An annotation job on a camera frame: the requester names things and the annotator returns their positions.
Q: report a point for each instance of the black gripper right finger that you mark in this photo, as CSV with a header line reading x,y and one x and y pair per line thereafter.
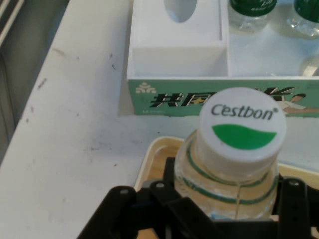
x,y
294,206

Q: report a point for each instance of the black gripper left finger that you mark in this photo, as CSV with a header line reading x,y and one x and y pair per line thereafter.
x,y
154,204

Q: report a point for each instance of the white and green cardboard box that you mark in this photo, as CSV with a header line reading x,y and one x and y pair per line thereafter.
x,y
179,62

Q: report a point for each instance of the wooden tray with cream rim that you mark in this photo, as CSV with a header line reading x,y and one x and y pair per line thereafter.
x,y
149,154

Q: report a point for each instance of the aluminium rail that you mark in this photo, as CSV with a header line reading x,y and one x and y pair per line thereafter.
x,y
7,20

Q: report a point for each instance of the green label water bottle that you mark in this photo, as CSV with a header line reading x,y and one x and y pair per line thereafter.
x,y
249,20
306,25
244,129

